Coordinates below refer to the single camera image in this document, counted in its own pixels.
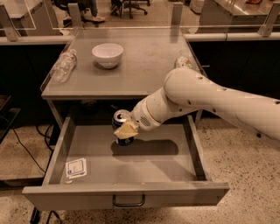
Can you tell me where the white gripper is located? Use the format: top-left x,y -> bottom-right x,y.
114,100 -> 160,139

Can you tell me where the steel table in background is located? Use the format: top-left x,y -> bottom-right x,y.
197,0 -> 277,33

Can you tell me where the clear plastic water bottle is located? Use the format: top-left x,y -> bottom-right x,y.
52,49 -> 77,83

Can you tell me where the grey open drawer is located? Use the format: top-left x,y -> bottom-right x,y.
23,116 -> 229,210

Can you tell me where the blue pepsi can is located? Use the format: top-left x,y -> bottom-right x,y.
111,108 -> 135,147

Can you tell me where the black drawer handle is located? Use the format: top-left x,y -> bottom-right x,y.
112,194 -> 146,207

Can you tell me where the black office chair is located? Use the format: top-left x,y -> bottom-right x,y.
110,0 -> 151,19

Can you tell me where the white ceramic bowl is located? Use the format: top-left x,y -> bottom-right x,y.
92,43 -> 123,69

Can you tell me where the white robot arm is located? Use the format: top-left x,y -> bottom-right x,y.
115,67 -> 280,148

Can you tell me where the white horizontal rail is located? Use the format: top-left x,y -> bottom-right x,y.
184,32 -> 280,42

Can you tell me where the grey metal cabinet counter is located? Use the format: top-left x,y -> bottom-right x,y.
39,27 -> 214,126

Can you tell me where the black floor cable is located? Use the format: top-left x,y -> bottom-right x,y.
0,115 -> 55,173

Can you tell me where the white paper tag label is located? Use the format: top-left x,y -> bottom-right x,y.
66,158 -> 87,179

